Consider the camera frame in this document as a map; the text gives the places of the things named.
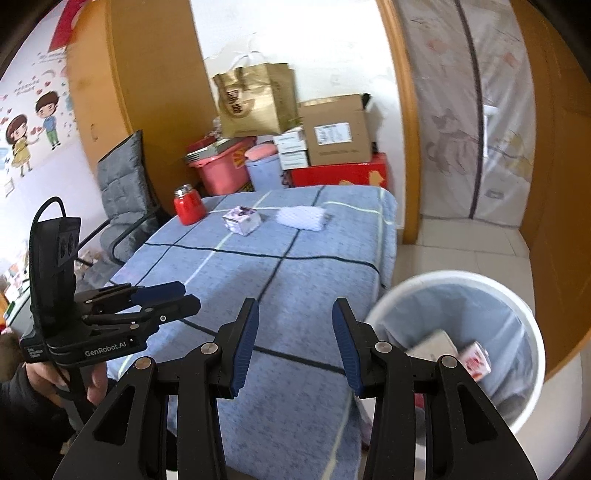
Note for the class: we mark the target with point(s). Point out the blue plaid tablecloth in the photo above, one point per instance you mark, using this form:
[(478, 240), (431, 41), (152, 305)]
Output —
[(277, 286)]

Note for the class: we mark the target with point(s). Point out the plain white box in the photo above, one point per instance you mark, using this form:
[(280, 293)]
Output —
[(436, 346)]

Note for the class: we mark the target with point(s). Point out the white round trash bin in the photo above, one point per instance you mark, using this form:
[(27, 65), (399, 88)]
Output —
[(538, 360)]

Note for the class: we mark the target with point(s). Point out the white foam net sleeve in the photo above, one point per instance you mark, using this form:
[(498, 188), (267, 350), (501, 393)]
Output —
[(302, 218)]

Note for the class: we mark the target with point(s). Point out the white carton with red print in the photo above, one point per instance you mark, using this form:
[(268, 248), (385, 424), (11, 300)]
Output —
[(475, 362)]

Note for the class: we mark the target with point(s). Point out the brown paper bag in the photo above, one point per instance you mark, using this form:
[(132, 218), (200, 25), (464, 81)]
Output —
[(258, 101)]

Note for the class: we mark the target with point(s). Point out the red thermos bottle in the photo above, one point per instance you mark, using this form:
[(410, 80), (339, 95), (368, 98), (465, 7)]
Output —
[(189, 207)]

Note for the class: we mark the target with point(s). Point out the cartoon couple wall sticker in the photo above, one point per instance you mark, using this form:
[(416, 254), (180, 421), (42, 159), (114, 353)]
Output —
[(46, 115)]

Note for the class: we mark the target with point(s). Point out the pink plastic basket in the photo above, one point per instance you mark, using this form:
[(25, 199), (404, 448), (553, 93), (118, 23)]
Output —
[(221, 175)]

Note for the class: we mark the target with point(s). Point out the purple and white carton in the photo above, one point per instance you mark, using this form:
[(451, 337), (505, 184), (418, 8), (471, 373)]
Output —
[(242, 221)]

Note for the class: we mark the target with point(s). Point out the translucent cartoon print curtain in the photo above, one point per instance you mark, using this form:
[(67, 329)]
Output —
[(461, 92)]

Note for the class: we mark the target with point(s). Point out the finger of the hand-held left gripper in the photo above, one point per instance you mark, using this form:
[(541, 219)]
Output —
[(180, 307), (161, 290)]

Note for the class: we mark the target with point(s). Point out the large red box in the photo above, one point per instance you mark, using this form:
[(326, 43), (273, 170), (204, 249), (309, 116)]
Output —
[(337, 175)]

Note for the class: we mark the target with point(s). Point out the wooden door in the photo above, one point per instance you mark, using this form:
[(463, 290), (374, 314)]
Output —
[(563, 207)]

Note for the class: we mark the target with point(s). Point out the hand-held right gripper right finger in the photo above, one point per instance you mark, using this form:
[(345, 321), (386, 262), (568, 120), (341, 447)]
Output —
[(346, 350)]

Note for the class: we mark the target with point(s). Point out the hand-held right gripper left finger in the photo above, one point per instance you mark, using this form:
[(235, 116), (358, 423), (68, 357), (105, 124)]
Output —
[(242, 350)]

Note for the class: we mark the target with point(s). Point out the red paper wall decoration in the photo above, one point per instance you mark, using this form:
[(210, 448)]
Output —
[(67, 23)]

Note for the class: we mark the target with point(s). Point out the grey-blue plastic bin liner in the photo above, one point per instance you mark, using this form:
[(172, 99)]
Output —
[(503, 323)]

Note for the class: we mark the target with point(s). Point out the person's left hand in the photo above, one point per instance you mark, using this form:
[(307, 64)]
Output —
[(98, 383)]

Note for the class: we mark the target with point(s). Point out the wooden wardrobe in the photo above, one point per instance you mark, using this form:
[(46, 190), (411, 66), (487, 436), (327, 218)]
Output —
[(147, 69)]

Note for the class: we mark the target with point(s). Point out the grey cushioned chair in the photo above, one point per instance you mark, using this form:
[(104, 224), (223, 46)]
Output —
[(124, 184)]

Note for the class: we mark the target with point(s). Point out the blue bucket with pink lid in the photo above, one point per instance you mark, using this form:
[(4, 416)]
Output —
[(263, 170)]

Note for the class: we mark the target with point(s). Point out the small white box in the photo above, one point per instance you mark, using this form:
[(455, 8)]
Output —
[(293, 160), (288, 137), (292, 147)]

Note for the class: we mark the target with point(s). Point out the orange wooden door frame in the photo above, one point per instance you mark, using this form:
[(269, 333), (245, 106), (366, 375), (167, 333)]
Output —
[(406, 138)]

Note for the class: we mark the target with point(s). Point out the brown cardboard box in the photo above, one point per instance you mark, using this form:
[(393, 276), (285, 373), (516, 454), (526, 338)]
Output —
[(337, 134)]

